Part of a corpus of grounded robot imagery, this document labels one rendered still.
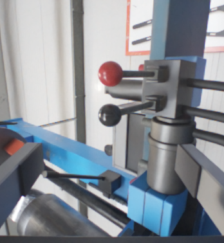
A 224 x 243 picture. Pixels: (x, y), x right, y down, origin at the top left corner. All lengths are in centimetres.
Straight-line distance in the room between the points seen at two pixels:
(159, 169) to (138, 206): 12
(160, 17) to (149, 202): 47
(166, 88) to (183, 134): 11
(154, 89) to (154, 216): 30
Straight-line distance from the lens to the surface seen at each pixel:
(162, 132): 41
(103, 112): 25
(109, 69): 24
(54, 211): 81
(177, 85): 39
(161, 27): 54
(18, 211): 99
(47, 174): 70
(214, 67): 233
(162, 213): 49
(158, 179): 46
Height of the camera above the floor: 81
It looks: 37 degrees up
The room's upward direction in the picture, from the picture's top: 77 degrees counter-clockwise
